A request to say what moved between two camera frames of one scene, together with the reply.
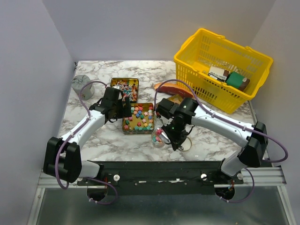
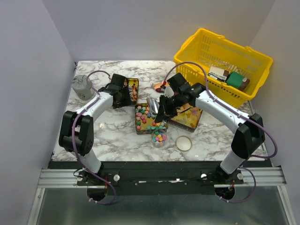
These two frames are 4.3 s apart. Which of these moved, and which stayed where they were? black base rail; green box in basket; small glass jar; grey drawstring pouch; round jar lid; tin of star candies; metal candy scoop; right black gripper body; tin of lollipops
Moved: right black gripper body; metal candy scoop; tin of star candies
Stayed: green box in basket; round jar lid; black base rail; small glass jar; grey drawstring pouch; tin of lollipops
